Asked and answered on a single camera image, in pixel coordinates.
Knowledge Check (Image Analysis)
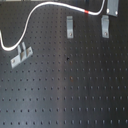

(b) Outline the right metal cable clip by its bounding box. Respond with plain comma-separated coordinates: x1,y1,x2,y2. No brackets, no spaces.
101,15,109,38

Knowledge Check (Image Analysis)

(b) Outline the metal plate at top right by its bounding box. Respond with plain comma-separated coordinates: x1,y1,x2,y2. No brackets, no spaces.
106,0,119,17

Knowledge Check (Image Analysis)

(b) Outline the white cable with red band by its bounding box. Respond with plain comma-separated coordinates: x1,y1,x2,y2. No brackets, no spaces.
0,0,107,52

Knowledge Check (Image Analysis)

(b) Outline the metal cable clip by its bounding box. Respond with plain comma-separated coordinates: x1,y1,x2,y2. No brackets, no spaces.
10,43,33,68
101,15,109,38
66,16,73,39

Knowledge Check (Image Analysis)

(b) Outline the left metal cable clip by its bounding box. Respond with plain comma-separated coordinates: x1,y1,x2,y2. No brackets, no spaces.
10,43,33,68

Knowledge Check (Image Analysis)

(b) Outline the middle metal cable clip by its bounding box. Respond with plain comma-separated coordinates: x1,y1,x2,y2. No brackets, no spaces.
66,16,73,39

